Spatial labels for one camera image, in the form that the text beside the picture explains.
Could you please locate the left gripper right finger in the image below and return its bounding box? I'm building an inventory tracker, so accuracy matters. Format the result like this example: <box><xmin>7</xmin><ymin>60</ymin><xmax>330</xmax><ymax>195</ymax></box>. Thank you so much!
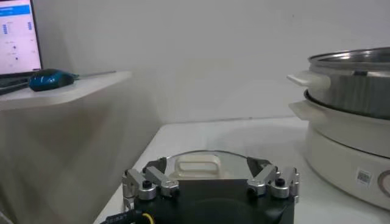
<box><xmin>246</xmin><ymin>156</ymin><xmax>301</xmax><ymax>204</ymax></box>

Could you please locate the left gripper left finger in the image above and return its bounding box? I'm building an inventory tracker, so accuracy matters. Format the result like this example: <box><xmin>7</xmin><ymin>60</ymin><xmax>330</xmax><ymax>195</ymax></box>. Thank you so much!
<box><xmin>121</xmin><ymin>156</ymin><xmax>181</xmax><ymax>211</ymax></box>

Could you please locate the glass lid with white handle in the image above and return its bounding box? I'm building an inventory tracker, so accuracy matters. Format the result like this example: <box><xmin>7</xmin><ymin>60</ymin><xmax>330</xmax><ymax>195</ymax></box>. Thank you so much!
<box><xmin>164</xmin><ymin>149</ymin><xmax>254</xmax><ymax>180</ymax></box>

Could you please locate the white electric cooker pot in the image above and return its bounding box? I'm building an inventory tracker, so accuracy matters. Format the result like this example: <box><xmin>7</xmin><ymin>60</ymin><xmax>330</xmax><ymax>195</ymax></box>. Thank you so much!
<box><xmin>288</xmin><ymin>91</ymin><xmax>390</xmax><ymax>211</ymax></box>

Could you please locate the white side table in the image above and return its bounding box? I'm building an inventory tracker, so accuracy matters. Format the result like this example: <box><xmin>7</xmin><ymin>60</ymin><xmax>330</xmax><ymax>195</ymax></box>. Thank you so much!
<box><xmin>0</xmin><ymin>71</ymin><xmax>159</xmax><ymax>224</ymax></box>

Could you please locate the blue computer mouse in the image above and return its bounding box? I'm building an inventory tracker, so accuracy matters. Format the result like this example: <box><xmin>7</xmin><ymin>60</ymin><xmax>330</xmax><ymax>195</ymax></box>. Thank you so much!
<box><xmin>29</xmin><ymin>68</ymin><xmax>80</xmax><ymax>92</ymax></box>

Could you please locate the black flat device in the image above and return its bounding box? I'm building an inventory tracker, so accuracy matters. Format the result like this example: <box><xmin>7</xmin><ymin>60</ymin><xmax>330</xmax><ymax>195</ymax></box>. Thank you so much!
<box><xmin>0</xmin><ymin>81</ymin><xmax>31</xmax><ymax>96</ymax></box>

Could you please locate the black laptop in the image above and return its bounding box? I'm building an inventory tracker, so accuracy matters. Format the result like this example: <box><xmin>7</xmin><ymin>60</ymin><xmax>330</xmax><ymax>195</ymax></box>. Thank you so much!
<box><xmin>0</xmin><ymin>0</ymin><xmax>43</xmax><ymax>89</ymax></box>

